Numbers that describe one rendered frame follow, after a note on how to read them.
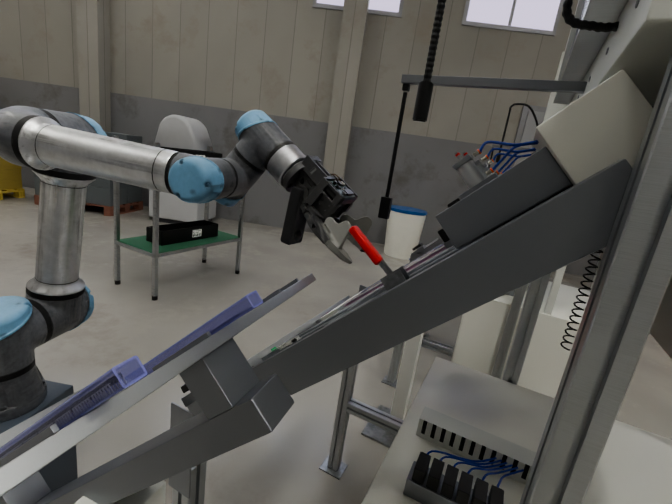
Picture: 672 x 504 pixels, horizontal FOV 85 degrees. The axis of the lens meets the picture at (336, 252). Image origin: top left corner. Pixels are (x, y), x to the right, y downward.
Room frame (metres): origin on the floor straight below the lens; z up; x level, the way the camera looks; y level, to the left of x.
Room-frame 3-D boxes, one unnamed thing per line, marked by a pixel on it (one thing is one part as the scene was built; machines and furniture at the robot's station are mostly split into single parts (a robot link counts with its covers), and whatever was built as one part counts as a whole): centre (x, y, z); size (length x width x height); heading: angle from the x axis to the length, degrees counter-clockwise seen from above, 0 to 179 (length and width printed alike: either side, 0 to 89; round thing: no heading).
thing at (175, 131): (5.02, 2.16, 0.69); 0.70 x 0.60 x 1.39; 86
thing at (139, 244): (2.92, 1.26, 0.55); 0.91 x 0.46 x 1.10; 155
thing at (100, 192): (5.05, 3.50, 0.53); 1.06 x 0.71 x 1.05; 86
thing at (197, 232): (2.92, 1.26, 0.41); 0.57 x 0.17 x 0.11; 155
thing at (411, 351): (1.45, -0.39, 0.39); 0.24 x 0.24 x 0.78; 65
